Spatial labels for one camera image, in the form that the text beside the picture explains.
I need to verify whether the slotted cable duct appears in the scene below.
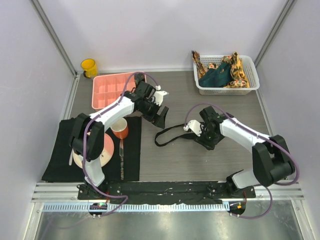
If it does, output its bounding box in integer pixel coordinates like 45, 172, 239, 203
42, 201, 230, 213

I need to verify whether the yellow cup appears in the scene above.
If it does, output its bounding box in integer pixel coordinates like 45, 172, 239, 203
80, 58, 98, 79

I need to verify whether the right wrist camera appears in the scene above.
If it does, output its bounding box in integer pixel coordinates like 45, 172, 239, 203
183, 120, 202, 137

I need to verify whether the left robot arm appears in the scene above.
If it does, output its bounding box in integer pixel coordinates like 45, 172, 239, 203
69, 81, 169, 200

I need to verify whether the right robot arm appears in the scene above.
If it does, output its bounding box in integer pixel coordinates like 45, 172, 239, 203
184, 106, 298, 198

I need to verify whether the pink cream plate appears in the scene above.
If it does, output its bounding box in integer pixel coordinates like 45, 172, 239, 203
71, 133, 115, 169

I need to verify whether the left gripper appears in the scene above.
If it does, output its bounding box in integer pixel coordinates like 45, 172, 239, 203
138, 98, 168, 129

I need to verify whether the white plastic basket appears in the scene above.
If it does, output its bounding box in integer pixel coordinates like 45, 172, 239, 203
192, 51, 260, 96

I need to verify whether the silver fork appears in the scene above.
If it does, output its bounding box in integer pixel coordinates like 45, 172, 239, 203
68, 149, 73, 166

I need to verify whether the yellow floral tie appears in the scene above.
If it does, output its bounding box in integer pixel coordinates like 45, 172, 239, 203
221, 51, 250, 88

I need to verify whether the black tie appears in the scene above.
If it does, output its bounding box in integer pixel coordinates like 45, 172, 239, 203
154, 123, 198, 147

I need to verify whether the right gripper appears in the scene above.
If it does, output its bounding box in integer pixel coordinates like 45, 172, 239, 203
194, 125, 220, 151

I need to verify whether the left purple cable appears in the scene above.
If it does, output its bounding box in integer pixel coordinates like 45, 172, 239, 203
82, 71, 161, 218

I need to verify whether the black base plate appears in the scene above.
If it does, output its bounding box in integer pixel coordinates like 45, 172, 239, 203
77, 181, 256, 205

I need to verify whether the silver knife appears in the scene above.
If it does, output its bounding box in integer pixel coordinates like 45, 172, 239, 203
119, 139, 124, 181

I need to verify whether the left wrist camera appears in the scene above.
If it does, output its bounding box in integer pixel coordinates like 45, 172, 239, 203
153, 85, 169, 106

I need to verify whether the black placemat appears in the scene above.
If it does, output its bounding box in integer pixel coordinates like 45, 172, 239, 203
41, 116, 142, 183

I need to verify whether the orange floral tie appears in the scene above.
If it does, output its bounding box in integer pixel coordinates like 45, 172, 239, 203
191, 50, 218, 80

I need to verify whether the dark teal tie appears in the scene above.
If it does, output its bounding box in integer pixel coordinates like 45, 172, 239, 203
198, 62, 232, 88

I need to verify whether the rolled dark tie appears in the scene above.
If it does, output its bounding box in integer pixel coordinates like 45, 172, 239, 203
134, 73, 146, 87

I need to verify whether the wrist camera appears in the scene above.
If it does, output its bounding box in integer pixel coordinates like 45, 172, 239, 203
183, 120, 202, 137
153, 85, 169, 106

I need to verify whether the orange mug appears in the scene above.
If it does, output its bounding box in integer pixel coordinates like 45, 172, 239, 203
110, 118, 129, 140

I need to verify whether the pink divided organizer box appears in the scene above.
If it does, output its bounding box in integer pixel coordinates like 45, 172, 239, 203
91, 72, 133, 111

